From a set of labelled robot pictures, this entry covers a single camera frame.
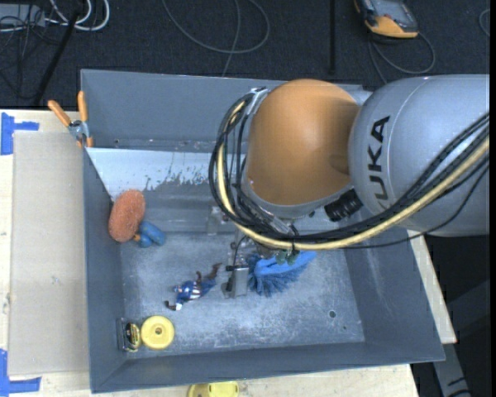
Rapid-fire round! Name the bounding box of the yellow round disc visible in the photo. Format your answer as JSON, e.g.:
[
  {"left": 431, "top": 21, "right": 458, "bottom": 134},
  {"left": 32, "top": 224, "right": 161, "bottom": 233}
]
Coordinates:
[{"left": 140, "top": 314, "right": 176, "bottom": 352}]

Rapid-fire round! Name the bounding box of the blue toy animal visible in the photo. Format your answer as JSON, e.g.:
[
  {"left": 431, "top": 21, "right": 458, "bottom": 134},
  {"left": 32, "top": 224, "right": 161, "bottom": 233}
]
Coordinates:
[{"left": 134, "top": 220, "right": 167, "bottom": 249}]

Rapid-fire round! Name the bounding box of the orange-brown round scouring pad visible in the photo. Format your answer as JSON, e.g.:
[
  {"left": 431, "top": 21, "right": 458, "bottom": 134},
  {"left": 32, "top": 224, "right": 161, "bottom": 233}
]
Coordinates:
[{"left": 107, "top": 189, "right": 147, "bottom": 244}]

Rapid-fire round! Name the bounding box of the blue and red toy figure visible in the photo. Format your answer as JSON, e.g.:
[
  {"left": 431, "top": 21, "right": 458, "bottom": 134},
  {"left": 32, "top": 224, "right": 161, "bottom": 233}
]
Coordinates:
[{"left": 164, "top": 262, "right": 225, "bottom": 312}]

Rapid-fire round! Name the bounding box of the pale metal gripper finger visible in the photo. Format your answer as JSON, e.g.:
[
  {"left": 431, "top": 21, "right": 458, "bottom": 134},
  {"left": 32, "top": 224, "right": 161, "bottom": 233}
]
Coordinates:
[
  {"left": 221, "top": 265, "right": 250, "bottom": 299},
  {"left": 230, "top": 230, "right": 249, "bottom": 266}
]

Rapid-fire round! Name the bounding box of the grey metal bin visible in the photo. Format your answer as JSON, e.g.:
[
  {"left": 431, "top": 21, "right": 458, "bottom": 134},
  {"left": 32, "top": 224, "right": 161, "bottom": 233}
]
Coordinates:
[{"left": 79, "top": 68, "right": 446, "bottom": 395}]

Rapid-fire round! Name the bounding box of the pale wood flat board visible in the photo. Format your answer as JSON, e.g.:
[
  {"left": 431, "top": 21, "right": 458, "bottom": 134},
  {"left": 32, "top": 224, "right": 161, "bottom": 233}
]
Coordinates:
[{"left": 7, "top": 130, "right": 93, "bottom": 376}]

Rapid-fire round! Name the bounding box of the blue bristly brush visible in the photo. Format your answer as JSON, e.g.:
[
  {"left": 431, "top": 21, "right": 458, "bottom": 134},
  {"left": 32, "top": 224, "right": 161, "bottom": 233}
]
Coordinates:
[{"left": 245, "top": 249, "right": 317, "bottom": 298}]

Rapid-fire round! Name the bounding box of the yellow round toy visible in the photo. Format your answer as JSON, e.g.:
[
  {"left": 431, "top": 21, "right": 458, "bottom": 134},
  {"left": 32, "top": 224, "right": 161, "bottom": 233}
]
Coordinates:
[{"left": 186, "top": 380, "right": 241, "bottom": 397}]

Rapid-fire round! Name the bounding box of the black cylinder on white bracket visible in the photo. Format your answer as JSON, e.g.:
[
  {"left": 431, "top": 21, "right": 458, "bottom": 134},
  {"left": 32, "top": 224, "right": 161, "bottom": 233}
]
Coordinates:
[{"left": 310, "top": 187, "right": 364, "bottom": 223}]

